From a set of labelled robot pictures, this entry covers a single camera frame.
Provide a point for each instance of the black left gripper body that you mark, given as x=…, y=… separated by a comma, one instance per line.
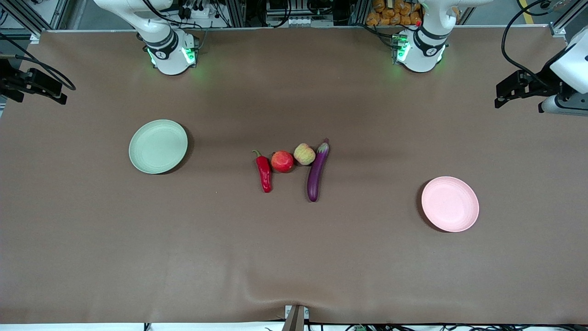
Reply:
x=541, y=79

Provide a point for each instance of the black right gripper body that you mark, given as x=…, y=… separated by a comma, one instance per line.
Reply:
x=10, y=79

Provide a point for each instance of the purple eggplant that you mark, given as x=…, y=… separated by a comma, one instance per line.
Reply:
x=316, y=177

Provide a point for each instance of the yellow-green apple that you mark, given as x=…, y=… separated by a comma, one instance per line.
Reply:
x=304, y=154

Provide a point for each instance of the red chili pepper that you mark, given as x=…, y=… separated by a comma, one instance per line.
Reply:
x=264, y=174

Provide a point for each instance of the red apple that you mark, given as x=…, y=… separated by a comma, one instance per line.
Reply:
x=282, y=161

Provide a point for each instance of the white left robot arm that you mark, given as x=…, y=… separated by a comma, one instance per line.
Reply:
x=422, y=50

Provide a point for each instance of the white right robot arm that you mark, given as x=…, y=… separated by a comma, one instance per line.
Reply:
x=170, y=50

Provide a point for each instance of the pale green round plate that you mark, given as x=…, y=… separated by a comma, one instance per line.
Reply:
x=158, y=146

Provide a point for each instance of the pink round plate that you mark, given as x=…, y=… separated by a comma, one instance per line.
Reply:
x=450, y=204

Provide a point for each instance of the bag of orange items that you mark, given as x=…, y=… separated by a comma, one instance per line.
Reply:
x=390, y=14

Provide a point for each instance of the white power strip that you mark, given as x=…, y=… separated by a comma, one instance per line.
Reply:
x=197, y=10

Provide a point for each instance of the white connector block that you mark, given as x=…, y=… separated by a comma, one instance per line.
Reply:
x=301, y=21

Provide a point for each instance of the brown table cloth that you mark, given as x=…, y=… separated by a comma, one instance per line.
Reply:
x=294, y=257

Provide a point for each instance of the aluminium frame profile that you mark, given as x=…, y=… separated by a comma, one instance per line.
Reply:
x=27, y=16
x=567, y=20

